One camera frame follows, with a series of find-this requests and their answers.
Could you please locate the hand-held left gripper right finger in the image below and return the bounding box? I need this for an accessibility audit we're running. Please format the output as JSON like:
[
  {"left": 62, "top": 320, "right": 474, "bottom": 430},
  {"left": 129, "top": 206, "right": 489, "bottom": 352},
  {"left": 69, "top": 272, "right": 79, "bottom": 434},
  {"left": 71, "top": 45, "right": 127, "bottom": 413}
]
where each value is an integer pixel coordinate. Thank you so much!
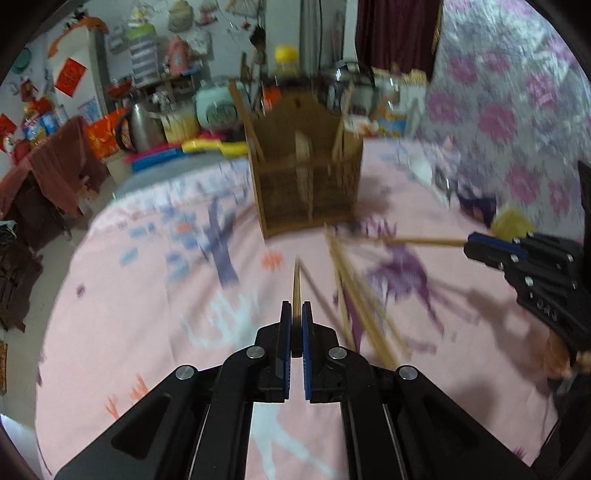
[{"left": 301, "top": 300, "right": 539, "bottom": 480}]

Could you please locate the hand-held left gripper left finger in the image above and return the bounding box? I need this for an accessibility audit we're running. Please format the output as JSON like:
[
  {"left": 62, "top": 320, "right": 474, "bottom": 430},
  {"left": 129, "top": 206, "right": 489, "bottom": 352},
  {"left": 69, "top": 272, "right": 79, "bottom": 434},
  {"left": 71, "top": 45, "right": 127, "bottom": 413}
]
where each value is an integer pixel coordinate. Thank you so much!
[{"left": 54, "top": 299, "right": 294, "bottom": 480}]

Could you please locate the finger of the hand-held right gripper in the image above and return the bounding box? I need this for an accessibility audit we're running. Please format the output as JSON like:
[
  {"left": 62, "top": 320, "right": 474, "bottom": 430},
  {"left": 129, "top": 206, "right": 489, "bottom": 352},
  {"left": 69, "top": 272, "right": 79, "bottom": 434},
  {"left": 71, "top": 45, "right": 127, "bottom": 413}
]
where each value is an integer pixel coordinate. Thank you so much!
[
  {"left": 464, "top": 246, "right": 578, "bottom": 324},
  {"left": 467, "top": 233, "right": 583, "bottom": 280}
]

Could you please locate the pile of wooden chopsticks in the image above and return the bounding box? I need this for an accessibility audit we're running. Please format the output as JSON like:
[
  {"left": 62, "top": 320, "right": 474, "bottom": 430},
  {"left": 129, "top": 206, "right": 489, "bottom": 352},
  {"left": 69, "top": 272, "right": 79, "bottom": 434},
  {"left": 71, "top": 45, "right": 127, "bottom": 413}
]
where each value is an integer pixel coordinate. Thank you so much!
[{"left": 300, "top": 224, "right": 411, "bottom": 370}]

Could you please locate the wooden slatted utensil holder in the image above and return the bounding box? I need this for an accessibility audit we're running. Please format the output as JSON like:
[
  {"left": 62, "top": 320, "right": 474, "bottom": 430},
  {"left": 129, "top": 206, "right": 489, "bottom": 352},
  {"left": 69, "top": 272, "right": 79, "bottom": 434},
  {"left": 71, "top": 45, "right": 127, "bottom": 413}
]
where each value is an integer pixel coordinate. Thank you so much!
[{"left": 247, "top": 92, "right": 365, "bottom": 238}]

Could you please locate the person's right hand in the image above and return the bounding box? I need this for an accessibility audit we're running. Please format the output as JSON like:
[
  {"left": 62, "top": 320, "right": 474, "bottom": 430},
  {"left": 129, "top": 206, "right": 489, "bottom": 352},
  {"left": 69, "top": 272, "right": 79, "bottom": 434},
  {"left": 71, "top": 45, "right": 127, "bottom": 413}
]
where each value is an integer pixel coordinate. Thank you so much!
[{"left": 546, "top": 330, "right": 578, "bottom": 372}]

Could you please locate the yellow towel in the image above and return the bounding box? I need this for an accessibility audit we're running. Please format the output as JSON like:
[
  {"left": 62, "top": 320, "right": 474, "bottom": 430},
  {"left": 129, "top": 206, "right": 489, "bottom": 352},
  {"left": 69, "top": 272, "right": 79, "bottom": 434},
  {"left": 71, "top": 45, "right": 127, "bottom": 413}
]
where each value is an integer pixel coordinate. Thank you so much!
[{"left": 492, "top": 205, "right": 536, "bottom": 241}]

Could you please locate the purple cloth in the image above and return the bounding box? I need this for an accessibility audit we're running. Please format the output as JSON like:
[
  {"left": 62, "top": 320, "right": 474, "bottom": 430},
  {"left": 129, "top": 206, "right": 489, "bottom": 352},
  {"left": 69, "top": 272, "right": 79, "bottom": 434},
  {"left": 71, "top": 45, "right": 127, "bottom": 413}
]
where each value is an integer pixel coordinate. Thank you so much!
[{"left": 457, "top": 191, "right": 497, "bottom": 227}]

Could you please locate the metal spoon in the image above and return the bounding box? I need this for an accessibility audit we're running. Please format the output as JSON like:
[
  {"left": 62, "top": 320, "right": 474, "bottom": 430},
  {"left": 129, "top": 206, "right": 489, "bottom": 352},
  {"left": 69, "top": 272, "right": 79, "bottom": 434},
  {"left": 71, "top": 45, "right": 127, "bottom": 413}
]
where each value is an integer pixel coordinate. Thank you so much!
[{"left": 434, "top": 168, "right": 458, "bottom": 204}]

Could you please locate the white rice spoon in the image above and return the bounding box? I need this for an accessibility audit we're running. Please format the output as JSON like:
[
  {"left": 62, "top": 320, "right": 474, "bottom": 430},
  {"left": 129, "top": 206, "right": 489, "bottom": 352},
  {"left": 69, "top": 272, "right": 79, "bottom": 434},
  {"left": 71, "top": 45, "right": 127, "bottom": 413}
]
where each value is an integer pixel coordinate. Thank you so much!
[{"left": 411, "top": 157, "right": 448, "bottom": 190}]

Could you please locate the floral plastic sheet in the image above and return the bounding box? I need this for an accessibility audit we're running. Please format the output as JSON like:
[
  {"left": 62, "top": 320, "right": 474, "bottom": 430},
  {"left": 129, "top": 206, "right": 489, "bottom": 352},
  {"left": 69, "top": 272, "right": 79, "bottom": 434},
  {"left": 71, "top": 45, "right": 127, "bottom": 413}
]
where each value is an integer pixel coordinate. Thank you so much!
[{"left": 413, "top": 0, "right": 591, "bottom": 259}]

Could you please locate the clear plastic oil bottle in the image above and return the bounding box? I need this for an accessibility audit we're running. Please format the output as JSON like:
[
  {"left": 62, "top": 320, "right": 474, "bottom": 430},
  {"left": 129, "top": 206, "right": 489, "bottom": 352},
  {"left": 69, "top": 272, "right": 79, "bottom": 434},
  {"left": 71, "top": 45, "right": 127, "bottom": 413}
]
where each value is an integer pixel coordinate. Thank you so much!
[{"left": 369, "top": 69, "right": 416, "bottom": 134}]

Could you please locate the black pressure cooker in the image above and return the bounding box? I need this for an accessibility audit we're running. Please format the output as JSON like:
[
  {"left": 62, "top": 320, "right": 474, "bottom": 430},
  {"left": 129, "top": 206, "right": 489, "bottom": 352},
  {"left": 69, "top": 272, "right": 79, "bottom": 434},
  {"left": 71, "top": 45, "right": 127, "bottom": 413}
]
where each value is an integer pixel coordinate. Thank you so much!
[{"left": 323, "top": 60, "right": 375, "bottom": 112}]

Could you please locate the yellow plastic ladle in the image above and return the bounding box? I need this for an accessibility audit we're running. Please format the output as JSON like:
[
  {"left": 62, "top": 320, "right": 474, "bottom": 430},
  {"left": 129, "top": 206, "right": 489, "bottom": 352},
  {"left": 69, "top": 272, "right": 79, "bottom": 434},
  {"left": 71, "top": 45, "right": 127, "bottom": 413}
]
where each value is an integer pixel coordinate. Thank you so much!
[{"left": 182, "top": 138, "right": 250, "bottom": 158}]

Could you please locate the dark red curtain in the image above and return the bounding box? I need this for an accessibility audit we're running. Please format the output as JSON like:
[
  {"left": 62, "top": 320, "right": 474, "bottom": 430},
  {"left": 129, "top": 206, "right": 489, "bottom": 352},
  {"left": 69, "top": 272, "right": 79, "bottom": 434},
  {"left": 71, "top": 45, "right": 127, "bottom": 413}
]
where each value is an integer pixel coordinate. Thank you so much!
[{"left": 355, "top": 0, "right": 444, "bottom": 81}]

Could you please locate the blue tray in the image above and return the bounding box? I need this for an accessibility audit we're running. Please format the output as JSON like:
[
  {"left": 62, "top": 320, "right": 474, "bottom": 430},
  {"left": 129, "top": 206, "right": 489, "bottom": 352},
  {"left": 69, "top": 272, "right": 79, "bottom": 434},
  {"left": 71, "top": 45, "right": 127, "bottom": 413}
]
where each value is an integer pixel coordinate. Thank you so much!
[{"left": 131, "top": 145, "right": 185, "bottom": 171}]

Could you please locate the yellow cooking pot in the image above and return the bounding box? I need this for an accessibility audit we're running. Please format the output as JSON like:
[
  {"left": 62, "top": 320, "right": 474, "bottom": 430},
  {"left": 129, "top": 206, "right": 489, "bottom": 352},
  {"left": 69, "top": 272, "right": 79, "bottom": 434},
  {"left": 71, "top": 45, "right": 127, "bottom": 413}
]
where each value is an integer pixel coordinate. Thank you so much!
[{"left": 161, "top": 111, "right": 199, "bottom": 141}]

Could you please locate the pale green rice cooker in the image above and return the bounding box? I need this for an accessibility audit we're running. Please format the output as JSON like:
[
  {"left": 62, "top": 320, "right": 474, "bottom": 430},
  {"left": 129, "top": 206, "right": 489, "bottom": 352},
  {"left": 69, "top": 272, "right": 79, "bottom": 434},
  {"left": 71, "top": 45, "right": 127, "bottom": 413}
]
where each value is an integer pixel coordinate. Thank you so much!
[{"left": 195, "top": 83, "right": 241, "bottom": 137}]

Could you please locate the stainless steel kettle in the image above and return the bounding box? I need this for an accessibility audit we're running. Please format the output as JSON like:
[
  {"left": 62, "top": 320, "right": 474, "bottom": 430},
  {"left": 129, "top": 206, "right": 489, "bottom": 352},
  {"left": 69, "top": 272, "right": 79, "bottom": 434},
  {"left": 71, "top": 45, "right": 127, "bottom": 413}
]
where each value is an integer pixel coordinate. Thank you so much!
[{"left": 115, "top": 104, "right": 167, "bottom": 153}]

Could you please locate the dark yellow-capped sauce bottle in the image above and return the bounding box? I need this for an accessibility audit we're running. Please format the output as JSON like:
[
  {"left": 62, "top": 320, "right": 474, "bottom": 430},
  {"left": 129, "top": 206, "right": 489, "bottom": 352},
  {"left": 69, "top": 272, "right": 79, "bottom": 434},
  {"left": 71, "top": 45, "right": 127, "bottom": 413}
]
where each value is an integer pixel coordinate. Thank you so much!
[{"left": 272, "top": 44, "right": 305, "bottom": 93}]

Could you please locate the wooden chair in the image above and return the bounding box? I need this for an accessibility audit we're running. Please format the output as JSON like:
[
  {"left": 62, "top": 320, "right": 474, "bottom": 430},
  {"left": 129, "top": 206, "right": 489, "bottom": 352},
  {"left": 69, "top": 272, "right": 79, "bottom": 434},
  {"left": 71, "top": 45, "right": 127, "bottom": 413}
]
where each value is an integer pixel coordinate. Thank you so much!
[{"left": 0, "top": 222, "right": 42, "bottom": 333}]

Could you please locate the red gift bag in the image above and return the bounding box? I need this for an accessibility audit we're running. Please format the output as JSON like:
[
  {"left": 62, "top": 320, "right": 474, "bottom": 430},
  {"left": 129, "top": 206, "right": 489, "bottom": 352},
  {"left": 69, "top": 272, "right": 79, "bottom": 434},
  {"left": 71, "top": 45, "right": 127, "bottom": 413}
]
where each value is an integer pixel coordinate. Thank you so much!
[{"left": 88, "top": 108, "right": 127, "bottom": 160}]

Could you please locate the side table with red cloth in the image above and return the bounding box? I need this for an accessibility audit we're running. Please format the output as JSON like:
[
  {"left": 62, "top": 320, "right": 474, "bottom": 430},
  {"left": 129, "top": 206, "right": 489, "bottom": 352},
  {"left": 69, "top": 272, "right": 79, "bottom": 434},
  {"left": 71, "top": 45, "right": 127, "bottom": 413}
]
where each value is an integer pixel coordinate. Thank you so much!
[{"left": 0, "top": 115, "right": 109, "bottom": 222}]

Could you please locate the pink thermos jug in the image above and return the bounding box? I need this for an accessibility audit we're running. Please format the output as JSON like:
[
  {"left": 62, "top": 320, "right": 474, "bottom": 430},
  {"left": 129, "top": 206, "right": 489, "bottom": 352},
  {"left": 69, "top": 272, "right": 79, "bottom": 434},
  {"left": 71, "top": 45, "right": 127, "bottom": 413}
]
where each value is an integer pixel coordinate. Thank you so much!
[{"left": 166, "top": 37, "right": 192, "bottom": 77}]

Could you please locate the stacked grey food container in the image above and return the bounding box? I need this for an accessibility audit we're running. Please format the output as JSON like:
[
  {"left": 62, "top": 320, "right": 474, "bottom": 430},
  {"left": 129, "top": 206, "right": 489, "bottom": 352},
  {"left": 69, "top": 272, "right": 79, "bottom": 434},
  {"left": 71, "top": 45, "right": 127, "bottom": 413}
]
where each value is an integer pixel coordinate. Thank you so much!
[{"left": 127, "top": 21, "right": 160, "bottom": 86}]

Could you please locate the white refrigerator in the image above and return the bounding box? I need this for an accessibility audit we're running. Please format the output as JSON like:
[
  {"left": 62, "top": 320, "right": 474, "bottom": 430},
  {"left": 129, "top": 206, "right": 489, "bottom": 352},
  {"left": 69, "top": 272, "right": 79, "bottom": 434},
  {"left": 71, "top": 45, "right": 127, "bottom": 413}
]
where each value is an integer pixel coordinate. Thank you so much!
[{"left": 48, "top": 25, "right": 109, "bottom": 121}]

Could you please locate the red diamond paper decoration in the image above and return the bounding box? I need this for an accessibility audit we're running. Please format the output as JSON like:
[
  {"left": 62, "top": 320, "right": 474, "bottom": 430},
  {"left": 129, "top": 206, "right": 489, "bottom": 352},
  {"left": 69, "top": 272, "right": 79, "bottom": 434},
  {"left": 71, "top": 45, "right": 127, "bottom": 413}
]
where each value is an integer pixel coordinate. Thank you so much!
[{"left": 55, "top": 58, "right": 88, "bottom": 97}]

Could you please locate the beige bear-shaped jar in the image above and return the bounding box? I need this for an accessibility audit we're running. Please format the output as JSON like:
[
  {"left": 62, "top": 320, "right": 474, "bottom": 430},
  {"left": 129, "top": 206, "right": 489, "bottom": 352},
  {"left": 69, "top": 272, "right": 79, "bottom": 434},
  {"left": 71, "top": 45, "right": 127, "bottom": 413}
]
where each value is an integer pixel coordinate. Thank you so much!
[{"left": 167, "top": 0, "right": 194, "bottom": 31}]

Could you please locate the orange cloth cover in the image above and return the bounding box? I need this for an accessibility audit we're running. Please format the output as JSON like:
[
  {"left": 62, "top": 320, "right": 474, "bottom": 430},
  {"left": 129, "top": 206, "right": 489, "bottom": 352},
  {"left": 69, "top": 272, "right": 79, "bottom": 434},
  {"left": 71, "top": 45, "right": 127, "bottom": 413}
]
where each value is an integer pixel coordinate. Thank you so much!
[{"left": 48, "top": 16, "right": 109, "bottom": 58}]

